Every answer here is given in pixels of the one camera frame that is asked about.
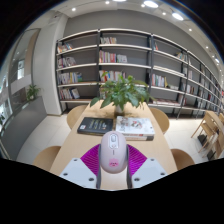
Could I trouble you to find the ceiling lights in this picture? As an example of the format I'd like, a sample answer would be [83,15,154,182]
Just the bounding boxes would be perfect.
[70,0,221,64]

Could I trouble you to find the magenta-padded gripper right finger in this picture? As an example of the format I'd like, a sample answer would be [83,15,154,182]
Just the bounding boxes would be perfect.
[125,143,168,190]

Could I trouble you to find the black hardcover book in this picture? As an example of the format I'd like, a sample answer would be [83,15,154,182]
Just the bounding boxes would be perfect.
[77,116,114,136]

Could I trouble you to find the small green potted plant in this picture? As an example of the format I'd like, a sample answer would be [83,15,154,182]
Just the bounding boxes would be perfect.
[25,83,42,102]

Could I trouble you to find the grey bookshelf unit with books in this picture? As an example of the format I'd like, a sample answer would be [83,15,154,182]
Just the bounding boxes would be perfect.
[54,28,224,119]

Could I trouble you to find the light wooden frame chair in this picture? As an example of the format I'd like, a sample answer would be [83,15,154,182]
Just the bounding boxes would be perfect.
[190,111,218,140]
[206,113,224,160]

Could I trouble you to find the red-spined book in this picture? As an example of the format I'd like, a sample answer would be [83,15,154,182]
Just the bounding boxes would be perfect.
[124,133,155,141]

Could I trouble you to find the pink computer mouse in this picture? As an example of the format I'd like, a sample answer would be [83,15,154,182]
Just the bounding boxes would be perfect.
[99,130,128,175]

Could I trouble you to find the green plant in white pot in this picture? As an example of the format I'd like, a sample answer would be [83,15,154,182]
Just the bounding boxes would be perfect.
[89,74,156,116]

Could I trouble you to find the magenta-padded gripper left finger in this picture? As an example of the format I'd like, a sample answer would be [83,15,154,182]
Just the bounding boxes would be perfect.
[59,143,102,190]

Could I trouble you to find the white illustrated book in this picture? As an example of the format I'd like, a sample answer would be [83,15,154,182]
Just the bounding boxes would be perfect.
[115,115,156,137]

